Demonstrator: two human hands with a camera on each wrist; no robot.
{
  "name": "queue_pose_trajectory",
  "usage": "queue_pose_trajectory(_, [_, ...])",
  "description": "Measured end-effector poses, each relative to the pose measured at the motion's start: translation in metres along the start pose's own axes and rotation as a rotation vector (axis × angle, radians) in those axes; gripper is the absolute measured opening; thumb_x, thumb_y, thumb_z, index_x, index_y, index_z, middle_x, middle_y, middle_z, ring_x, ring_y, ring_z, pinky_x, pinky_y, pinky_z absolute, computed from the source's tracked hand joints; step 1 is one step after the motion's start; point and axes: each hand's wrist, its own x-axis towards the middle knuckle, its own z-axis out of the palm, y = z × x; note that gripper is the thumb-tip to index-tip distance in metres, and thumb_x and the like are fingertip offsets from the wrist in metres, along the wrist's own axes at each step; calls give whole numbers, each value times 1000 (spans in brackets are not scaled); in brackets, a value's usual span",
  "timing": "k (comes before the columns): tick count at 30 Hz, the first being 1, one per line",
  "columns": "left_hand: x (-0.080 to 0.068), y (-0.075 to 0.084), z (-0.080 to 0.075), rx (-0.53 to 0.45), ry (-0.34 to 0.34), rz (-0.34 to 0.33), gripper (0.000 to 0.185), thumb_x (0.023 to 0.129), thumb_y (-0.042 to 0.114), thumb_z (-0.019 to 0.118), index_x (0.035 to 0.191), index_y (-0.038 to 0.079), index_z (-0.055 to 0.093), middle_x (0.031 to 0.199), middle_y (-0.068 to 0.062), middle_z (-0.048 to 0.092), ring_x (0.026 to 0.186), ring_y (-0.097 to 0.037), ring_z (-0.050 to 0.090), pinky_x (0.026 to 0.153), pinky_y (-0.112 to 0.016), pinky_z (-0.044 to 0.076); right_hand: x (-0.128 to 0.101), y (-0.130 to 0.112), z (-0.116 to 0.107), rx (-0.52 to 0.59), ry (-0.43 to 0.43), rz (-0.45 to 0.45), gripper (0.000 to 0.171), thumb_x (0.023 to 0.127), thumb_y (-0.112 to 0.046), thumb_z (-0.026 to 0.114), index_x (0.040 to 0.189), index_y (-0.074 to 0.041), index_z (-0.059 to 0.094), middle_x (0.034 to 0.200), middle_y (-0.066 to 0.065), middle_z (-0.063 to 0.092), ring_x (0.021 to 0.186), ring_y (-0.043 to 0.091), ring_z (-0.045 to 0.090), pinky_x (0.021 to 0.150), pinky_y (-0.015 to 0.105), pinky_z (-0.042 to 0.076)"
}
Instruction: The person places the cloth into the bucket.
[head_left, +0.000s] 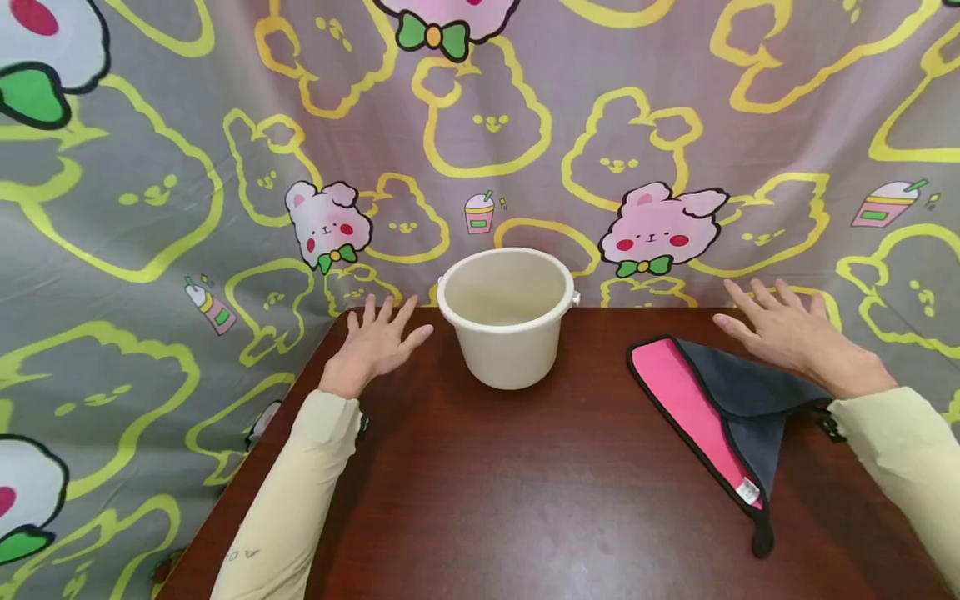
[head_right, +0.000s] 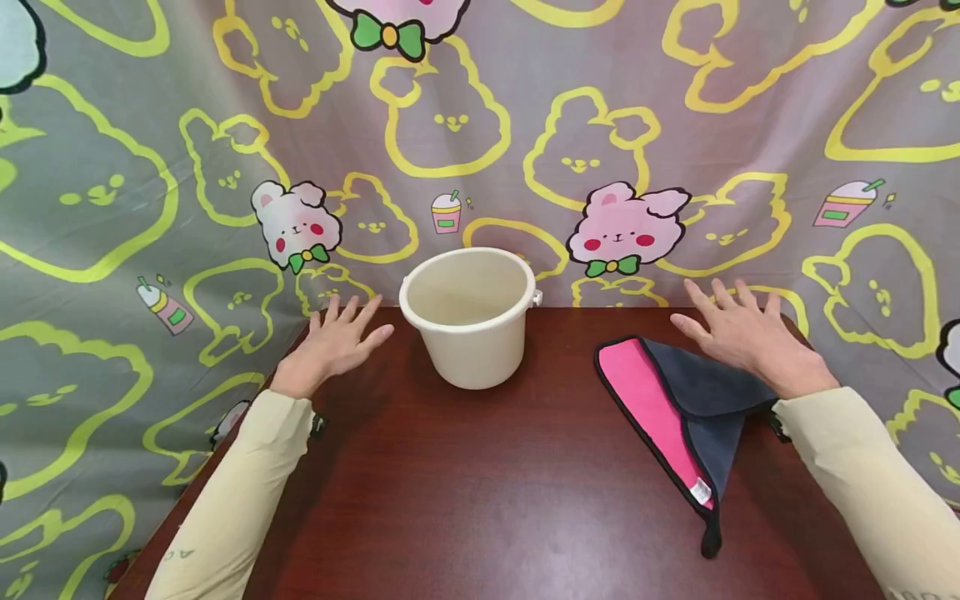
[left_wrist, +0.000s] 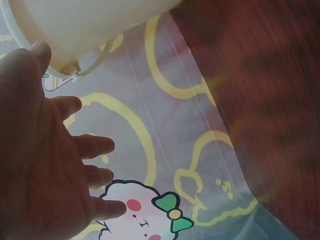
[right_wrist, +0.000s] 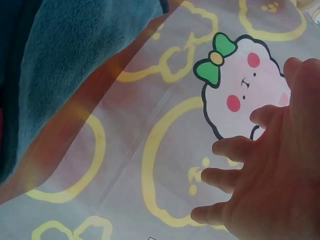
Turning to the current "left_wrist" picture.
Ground person's left hand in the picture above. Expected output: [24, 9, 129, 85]
[0, 41, 127, 240]

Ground white plastic bucket with handle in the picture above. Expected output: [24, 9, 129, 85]
[0, 0, 186, 83]

